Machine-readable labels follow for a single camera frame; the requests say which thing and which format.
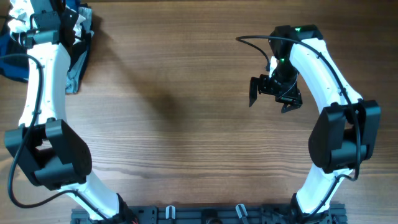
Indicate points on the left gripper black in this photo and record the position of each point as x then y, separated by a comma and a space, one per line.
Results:
71, 15

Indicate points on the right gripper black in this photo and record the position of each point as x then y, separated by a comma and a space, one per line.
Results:
292, 96

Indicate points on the white polo shirt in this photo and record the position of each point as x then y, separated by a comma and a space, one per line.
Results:
36, 22

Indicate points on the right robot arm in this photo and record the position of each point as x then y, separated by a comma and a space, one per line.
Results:
345, 132

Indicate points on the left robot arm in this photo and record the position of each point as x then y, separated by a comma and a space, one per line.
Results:
48, 151

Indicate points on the black folded shirt with logo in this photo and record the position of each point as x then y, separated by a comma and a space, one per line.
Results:
8, 46

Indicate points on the blue folded shirt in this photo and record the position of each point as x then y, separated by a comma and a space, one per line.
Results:
17, 69

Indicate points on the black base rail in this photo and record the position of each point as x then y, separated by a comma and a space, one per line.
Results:
264, 214

